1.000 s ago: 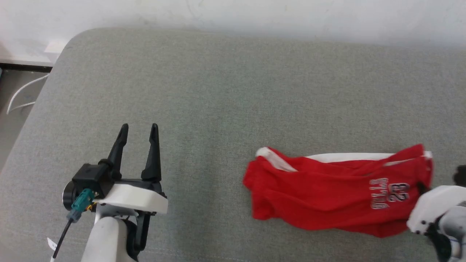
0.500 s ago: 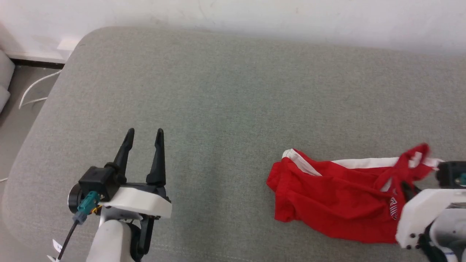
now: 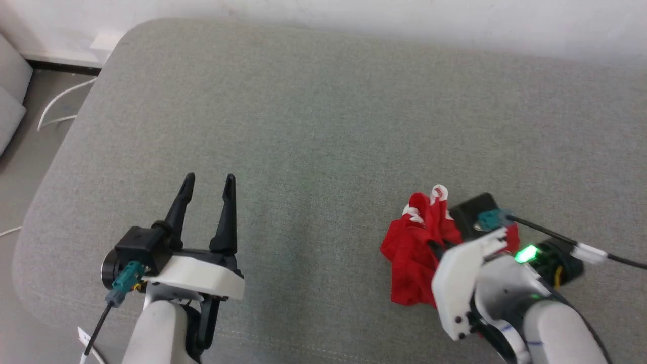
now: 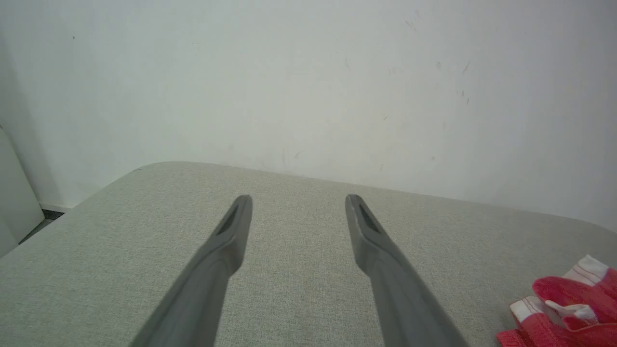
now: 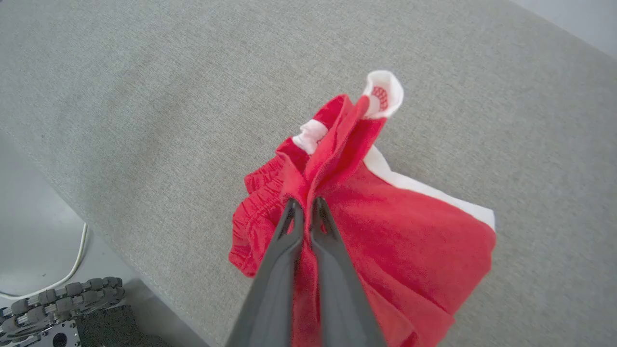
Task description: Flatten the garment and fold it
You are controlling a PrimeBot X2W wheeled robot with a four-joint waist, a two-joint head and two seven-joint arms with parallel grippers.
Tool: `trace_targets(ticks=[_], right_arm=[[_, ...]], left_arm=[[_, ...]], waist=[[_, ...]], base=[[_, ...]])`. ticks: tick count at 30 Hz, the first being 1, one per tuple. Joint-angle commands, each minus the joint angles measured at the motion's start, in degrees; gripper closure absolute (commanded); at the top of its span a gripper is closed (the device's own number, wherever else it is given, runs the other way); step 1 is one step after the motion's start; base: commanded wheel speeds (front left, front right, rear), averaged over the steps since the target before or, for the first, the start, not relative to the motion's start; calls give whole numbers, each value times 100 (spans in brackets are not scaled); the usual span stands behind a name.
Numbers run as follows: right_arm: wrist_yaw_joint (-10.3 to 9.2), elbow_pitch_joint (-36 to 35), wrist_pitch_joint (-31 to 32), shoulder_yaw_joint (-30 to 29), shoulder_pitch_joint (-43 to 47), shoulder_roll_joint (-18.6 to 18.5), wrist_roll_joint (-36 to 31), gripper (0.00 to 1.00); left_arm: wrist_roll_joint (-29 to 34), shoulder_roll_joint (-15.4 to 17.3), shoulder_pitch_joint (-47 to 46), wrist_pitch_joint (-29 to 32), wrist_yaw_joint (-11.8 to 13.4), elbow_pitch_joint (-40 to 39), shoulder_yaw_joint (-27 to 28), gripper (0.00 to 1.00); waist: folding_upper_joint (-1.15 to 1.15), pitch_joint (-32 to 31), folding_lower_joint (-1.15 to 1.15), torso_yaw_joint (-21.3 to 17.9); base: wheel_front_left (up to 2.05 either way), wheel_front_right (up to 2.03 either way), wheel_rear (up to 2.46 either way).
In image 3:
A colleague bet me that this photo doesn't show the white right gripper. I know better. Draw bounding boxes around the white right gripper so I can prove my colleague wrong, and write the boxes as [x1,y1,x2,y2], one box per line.
[427,227,585,341]

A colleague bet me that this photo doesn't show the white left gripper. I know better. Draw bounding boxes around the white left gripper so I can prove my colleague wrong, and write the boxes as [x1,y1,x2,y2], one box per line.
[101,172,246,302]

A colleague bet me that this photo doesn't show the red and white shirt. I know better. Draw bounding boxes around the red and white shirt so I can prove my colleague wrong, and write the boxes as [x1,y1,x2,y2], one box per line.
[380,184,521,308]

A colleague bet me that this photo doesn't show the black baseboard strip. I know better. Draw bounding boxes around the black baseboard strip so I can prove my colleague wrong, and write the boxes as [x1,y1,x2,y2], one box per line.
[24,59,105,77]

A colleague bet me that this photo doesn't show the grey upholstered cushion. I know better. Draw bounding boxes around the grey upholstered cushion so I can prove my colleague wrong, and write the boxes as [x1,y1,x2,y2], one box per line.
[0,86,27,156]
[0,33,34,104]

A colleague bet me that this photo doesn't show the black cable with teal plug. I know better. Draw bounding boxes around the black cable with teal plug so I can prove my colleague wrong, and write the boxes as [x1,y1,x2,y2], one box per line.
[83,261,146,357]
[477,209,647,270]

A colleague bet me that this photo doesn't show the white paper cable label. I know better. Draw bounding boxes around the white paper cable label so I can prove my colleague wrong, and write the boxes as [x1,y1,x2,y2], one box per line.
[76,326,105,364]

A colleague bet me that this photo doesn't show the white wall plate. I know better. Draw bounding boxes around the white wall plate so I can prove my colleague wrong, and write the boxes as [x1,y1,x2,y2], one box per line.
[90,30,125,52]

